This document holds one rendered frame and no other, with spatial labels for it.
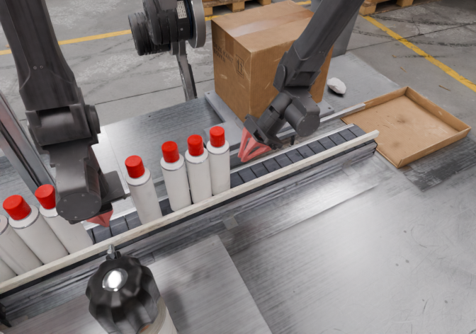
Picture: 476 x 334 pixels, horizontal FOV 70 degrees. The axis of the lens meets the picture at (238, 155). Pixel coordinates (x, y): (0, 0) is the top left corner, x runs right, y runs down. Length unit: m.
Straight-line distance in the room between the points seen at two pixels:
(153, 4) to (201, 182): 0.53
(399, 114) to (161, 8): 0.84
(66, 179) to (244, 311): 0.42
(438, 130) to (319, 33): 0.72
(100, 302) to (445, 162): 1.01
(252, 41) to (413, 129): 0.61
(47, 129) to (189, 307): 0.43
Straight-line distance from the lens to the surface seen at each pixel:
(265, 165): 0.93
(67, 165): 0.51
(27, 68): 0.48
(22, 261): 0.82
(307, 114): 0.71
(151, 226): 0.80
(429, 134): 1.26
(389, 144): 1.16
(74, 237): 0.78
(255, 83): 0.99
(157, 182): 0.81
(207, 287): 0.75
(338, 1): 0.64
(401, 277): 0.89
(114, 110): 2.70
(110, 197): 0.62
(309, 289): 0.81
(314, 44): 0.68
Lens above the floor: 1.57
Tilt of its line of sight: 46 degrees down
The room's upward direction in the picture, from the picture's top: straight up
